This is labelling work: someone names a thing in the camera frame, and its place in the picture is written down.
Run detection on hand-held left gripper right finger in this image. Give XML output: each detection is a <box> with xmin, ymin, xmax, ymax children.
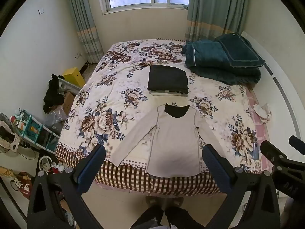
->
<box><xmin>202</xmin><ymin>144</ymin><xmax>280</xmax><ymax>229</ymax></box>

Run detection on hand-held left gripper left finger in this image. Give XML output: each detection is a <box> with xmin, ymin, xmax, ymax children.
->
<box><xmin>27</xmin><ymin>144</ymin><xmax>106</xmax><ymax>229</ymax></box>

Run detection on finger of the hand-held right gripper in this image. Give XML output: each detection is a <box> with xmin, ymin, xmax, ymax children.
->
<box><xmin>260</xmin><ymin>140</ymin><xmax>289</xmax><ymax>165</ymax></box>
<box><xmin>289</xmin><ymin>135</ymin><xmax>305</xmax><ymax>155</ymax></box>

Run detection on white long-sleeve shirt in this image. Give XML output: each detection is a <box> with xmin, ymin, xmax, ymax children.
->
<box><xmin>111</xmin><ymin>104</ymin><xmax>229</xmax><ymax>178</ymax></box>

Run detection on pink bed sheet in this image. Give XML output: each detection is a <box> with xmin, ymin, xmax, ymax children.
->
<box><xmin>245</xmin><ymin>88</ymin><xmax>272</xmax><ymax>173</ymax></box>

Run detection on white crumpled cloth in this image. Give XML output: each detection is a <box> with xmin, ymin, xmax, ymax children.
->
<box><xmin>253</xmin><ymin>103</ymin><xmax>272</xmax><ymax>124</ymax></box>

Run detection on clear plastic bag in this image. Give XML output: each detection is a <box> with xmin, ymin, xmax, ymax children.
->
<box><xmin>44</xmin><ymin>106</ymin><xmax>68</xmax><ymax>134</ymax></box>

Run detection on person's legs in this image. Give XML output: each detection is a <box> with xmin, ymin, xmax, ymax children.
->
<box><xmin>130</xmin><ymin>197</ymin><xmax>206</xmax><ymax>229</ymax></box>

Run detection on cardboard box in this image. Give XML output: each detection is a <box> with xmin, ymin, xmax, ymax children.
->
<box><xmin>62</xmin><ymin>92</ymin><xmax>77</xmax><ymax>115</ymax></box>

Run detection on teal shelf rack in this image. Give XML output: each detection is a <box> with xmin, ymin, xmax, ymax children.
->
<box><xmin>11</xmin><ymin>110</ymin><xmax>60</xmax><ymax>153</ymax></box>

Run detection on floral blanket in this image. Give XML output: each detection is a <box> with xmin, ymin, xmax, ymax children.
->
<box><xmin>55</xmin><ymin>38</ymin><xmax>272</xmax><ymax>196</ymax></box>

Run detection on red printed bag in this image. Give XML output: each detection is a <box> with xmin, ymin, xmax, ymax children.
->
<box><xmin>11</xmin><ymin>171</ymin><xmax>34</xmax><ymax>194</ymax></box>

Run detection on white headboard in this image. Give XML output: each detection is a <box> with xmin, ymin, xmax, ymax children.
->
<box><xmin>240</xmin><ymin>30</ymin><xmax>305</xmax><ymax>149</ymax></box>

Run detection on black crumpled cloth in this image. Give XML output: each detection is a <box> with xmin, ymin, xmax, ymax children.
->
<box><xmin>43</xmin><ymin>74</ymin><xmax>65</xmax><ymax>113</ymax></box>

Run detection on white grey appliance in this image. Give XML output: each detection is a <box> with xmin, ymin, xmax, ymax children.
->
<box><xmin>58</xmin><ymin>77</ymin><xmax>81</xmax><ymax>94</ymax></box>

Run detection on white folded garment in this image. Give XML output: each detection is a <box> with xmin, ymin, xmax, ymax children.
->
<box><xmin>149</xmin><ymin>90</ymin><xmax>189</xmax><ymax>97</ymax></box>

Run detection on white floor fan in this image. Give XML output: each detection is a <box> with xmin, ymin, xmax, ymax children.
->
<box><xmin>0</xmin><ymin>113</ymin><xmax>21</xmax><ymax>155</ymax></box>

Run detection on yellow box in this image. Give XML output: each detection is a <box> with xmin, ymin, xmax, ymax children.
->
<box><xmin>62</xmin><ymin>67</ymin><xmax>86</xmax><ymax>87</ymax></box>

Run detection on black folded garment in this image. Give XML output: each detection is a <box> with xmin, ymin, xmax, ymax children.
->
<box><xmin>147</xmin><ymin>64</ymin><xmax>189</xmax><ymax>95</ymax></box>

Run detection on teal folded quilt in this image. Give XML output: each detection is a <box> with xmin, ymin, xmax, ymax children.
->
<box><xmin>181</xmin><ymin>39</ymin><xmax>262</xmax><ymax>85</ymax></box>

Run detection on teal pillow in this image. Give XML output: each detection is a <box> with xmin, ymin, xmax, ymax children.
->
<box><xmin>215</xmin><ymin>32</ymin><xmax>266</xmax><ymax>68</ymax></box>

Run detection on blue-grey striped curtain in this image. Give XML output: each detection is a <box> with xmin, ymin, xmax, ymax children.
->
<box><xmin>185</xmin><ymin>0</ymin><xmax>250</xmax><ymax>42</ymax></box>
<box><xmin>65</xmin><ymin>0</ymin><xmax>104</xmax><ymax>64</ymax></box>

